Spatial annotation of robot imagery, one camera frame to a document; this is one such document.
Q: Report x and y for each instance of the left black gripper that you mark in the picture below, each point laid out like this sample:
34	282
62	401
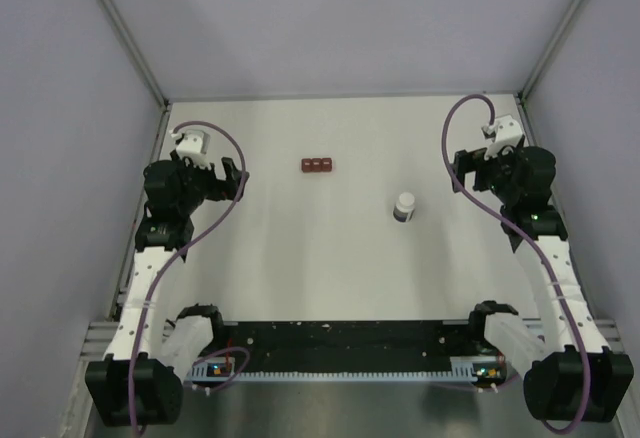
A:
233	178

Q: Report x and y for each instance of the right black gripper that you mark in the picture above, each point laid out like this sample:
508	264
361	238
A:
466	162

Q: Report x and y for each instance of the white pill bottle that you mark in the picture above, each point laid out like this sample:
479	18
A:
404	207

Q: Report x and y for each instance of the red weekly pill organizer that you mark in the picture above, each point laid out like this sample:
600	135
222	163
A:
316	165

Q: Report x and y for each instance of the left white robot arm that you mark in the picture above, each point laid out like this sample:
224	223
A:
139	380

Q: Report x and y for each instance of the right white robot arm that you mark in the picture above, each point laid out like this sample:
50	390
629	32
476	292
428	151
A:
569	371

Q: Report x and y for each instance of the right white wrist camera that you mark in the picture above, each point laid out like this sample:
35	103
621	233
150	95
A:
502	133

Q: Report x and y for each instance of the right aluminium frame post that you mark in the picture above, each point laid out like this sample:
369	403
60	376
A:
552	47

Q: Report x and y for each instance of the aluminium frame post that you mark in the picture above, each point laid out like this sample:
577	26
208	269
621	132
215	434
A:
133	52
552	47

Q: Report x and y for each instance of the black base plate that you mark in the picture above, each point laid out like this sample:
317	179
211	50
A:
358	346

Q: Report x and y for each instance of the left aluminium frame post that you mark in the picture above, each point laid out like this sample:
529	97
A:
133	52

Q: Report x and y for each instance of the grey slotted cable duct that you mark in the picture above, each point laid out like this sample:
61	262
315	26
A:
460	370

